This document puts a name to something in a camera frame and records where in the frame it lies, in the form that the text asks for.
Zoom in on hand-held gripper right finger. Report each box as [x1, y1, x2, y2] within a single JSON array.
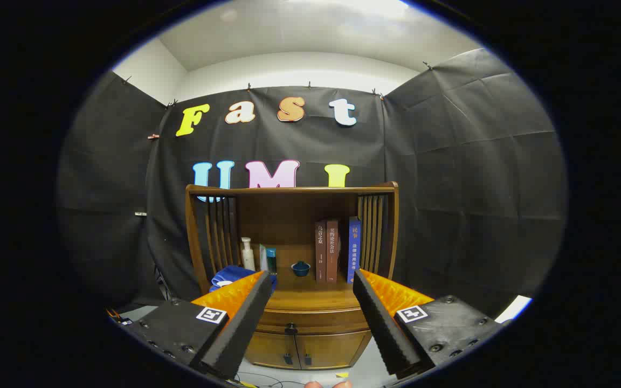
[[353, 268, 508, 378]]

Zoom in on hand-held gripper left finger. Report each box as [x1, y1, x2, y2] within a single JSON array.
[[122, 271, 273, 380]]

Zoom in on wooden cabinet door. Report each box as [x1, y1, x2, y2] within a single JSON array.
[[295, 330, 371, 370], [245, 330, 300, 370]]

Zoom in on wooden countertop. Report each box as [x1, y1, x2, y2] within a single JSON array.
[[259, 268, 365, 313]]

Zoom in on wooden cabinet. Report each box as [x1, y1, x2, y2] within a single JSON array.
[[185, 182, 399, 371]]

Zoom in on blue folded towel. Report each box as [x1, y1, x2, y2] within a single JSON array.
[[211, 265, 278, 294]]

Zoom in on white pump bottle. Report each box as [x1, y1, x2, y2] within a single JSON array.
[[240, 237, 256, 272]]

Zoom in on blue book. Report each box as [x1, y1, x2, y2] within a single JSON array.
[[340, 217, 362, 285]]

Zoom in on reddish brown book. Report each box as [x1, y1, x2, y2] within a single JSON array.
[[326, 219, 339, 283]]

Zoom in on black stand legs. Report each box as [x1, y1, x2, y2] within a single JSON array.
[[153, 264, 174, 300]]

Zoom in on dark brown book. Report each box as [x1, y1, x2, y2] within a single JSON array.
[[315, 220, 328, 284]]

